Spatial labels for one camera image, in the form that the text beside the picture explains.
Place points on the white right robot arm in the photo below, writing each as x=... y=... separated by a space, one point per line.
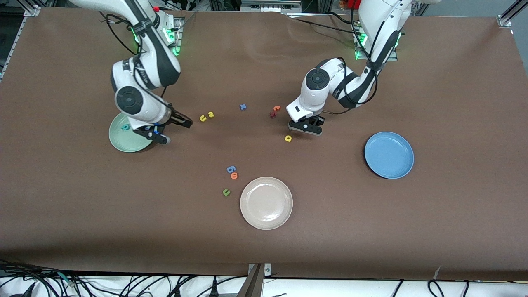
x=156 y=66

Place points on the grey mount post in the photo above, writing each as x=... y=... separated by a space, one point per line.
x=251 y=286

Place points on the grey power strip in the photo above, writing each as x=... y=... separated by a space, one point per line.
x=270 y=6

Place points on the silver clamp bracket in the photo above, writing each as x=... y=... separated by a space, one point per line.
x=267 y=270

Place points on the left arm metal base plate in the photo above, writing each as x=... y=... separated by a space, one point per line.
x=357 y=53

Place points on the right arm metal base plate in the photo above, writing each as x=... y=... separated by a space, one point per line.
x=179 y=31

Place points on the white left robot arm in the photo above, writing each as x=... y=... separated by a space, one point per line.
x=309 y=103

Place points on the beige plate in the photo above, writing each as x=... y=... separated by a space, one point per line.
x=266 y=203

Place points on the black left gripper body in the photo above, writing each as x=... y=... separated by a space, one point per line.
x=317 y=120

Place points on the black power plug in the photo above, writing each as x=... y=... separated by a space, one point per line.
x=213 y=288

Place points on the aluminium frame profile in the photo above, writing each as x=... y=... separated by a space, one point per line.
x=504 y=21
x=29 y=11

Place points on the green plate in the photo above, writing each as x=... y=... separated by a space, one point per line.
x=123 y=142

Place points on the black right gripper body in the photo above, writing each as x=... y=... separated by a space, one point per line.
x=175 y=117

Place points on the blue letter g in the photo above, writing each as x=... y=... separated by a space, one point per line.
x=231 y=169

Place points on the white paper scrap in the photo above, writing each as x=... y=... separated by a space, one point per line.
x=437 y=271

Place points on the blue plate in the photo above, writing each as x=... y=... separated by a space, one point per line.
x=389 y=155

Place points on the red box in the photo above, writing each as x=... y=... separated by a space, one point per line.
x=352 y=4

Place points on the brown table cover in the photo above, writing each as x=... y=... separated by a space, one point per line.
x=330 y=239

